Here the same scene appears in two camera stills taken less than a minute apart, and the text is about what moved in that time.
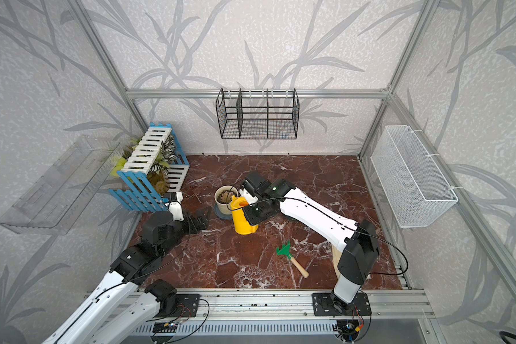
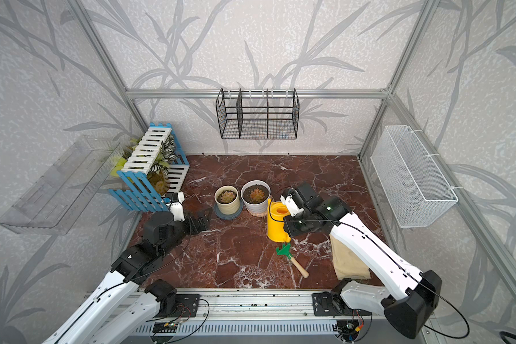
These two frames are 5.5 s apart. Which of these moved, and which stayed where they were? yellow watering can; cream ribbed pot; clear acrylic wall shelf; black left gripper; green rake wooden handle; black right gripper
Moved: yellow watering can; black right gripper
Stayed: clear acrylic wall shelf; green rake wooden handle; black left gripper; cream ribbed pot
